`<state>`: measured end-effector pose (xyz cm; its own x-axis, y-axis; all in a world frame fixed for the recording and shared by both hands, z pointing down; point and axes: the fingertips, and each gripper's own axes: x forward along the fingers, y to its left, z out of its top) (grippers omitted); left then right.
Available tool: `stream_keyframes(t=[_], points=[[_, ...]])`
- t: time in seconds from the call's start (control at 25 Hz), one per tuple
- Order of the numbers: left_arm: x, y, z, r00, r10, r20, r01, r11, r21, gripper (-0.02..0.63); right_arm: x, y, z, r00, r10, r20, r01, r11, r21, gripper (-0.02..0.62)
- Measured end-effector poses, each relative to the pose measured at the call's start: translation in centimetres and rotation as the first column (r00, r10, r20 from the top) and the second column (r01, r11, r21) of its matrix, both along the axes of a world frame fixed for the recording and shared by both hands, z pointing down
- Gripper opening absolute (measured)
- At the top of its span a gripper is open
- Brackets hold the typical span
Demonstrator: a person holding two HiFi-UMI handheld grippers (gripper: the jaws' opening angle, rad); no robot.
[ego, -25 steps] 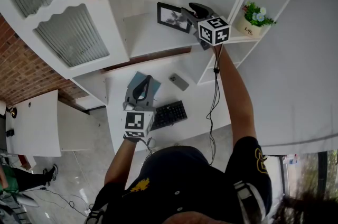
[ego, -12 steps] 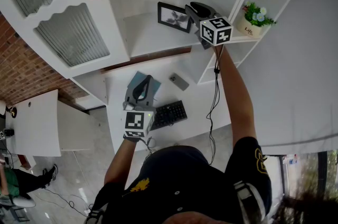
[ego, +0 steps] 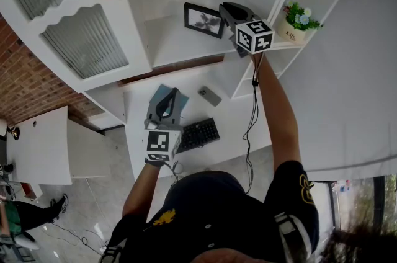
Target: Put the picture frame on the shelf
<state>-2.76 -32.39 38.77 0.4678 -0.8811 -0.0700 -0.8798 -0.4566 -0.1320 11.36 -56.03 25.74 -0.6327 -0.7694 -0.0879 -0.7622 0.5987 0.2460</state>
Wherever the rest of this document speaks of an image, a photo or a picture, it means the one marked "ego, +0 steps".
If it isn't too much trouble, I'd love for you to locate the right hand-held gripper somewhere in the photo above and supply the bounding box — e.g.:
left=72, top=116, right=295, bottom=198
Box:
left=218, top=1, right=276, bottom=58

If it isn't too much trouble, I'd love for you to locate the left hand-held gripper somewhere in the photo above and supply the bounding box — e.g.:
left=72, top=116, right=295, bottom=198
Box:
left=143, top=87, right=184, bottom=163

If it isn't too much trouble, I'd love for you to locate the black picture frame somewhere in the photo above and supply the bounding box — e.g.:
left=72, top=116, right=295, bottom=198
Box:
left=184, top=2, right=225, bottom=40

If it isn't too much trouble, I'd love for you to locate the white shelf unit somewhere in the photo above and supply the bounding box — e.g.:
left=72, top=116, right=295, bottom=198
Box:
left=0, top=0, right=370, bottom=125

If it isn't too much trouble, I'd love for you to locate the person's right forearm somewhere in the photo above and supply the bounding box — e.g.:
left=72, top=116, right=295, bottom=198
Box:
left=253, top=51, right=303, bottom=176

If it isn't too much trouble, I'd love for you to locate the person's left forearm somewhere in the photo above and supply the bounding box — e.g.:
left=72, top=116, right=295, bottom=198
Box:
left=122, top=159, right=166, bottom=219

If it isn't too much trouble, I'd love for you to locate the blue-grey notebook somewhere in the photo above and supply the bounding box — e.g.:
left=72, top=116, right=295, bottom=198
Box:
left=148, top=83, right=190, bottom=118

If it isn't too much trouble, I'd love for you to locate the grey smartphone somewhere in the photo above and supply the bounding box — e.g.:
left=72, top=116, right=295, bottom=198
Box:
left=198, top=86, right=223, bottom=107

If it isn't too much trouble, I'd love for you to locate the black keyboard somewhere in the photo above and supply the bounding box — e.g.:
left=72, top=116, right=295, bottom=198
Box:
left=176, top=117, right=221, bottom=154

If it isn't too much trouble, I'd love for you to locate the potted plant in white pot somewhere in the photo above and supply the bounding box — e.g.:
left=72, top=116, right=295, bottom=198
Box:
left=277, top=1, right=324, bottom=43

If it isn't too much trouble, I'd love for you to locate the ribbed glass cabinet door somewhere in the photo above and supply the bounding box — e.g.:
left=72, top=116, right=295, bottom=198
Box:
left=0, top=0, right=153, bottom=92

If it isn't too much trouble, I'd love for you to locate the person's black shirt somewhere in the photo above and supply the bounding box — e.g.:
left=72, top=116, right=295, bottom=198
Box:
left=107, top=160, right=321, bottom=263

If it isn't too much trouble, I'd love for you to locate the white side desk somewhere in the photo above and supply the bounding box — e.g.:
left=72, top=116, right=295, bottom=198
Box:
left=5, top=105, right=118, bottom=186

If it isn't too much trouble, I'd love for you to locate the small black desk object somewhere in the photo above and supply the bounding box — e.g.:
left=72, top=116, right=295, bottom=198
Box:
left=6, top=125, right=21, bottom=141

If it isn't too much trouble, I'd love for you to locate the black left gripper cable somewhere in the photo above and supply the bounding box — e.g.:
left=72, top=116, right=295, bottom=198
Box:
left=163, top=160, right=184, bottom=184

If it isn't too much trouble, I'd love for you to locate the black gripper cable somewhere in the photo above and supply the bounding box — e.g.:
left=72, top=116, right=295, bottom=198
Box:
left=163, top=160, right=184, bottom=184
left=241, top=52, right=267, bottom=195

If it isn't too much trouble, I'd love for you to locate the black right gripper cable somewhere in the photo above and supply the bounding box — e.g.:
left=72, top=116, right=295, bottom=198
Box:
left=241, top=52, right=267, bottom=195

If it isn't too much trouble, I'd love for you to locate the black floor cable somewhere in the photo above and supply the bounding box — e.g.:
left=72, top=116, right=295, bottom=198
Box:
left=49, top=220, right=108, bottom=256

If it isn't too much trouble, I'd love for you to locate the grey shoulder strap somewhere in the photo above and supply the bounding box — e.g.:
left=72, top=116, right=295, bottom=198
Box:
left=274, top=211, right=313, bottom=263

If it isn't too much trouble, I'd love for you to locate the window with dark frame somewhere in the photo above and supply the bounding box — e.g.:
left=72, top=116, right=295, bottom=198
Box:
left=331, top=174, right=397, bottom=236

